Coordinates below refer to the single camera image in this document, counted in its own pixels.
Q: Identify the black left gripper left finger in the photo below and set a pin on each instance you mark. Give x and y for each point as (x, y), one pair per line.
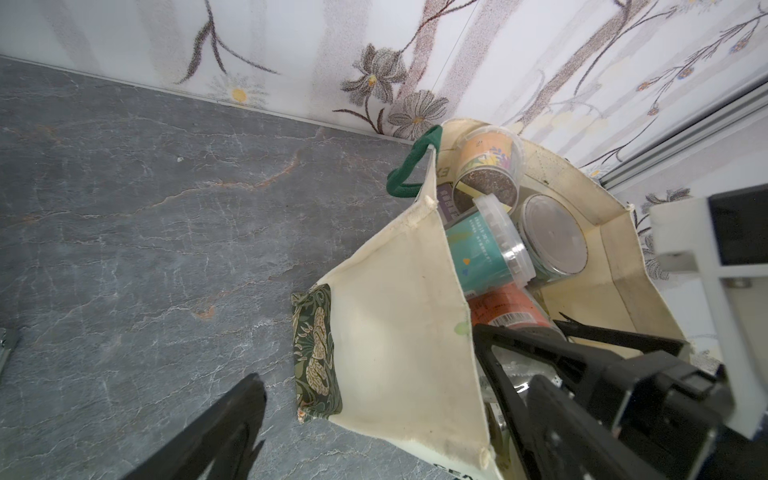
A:
(220, 444)

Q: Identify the dark lid seed jar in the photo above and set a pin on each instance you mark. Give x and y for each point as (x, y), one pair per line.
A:
(553, 239)

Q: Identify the teal label seed jar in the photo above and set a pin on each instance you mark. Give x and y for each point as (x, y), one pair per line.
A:
(487, 250)

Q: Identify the green floral fabric pouch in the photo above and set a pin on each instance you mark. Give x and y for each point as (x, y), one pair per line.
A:
(317, 388)

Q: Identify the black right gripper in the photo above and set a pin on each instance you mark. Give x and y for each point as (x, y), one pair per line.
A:
(668, 412)

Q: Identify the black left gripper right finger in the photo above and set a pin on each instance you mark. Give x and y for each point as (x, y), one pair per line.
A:
(569, 444)

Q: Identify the red orange label seed jar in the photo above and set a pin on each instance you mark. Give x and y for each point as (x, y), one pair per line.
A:
(510, 307)

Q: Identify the cream canvas tote bag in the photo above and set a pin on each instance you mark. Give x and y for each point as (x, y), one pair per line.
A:
(403, 350)

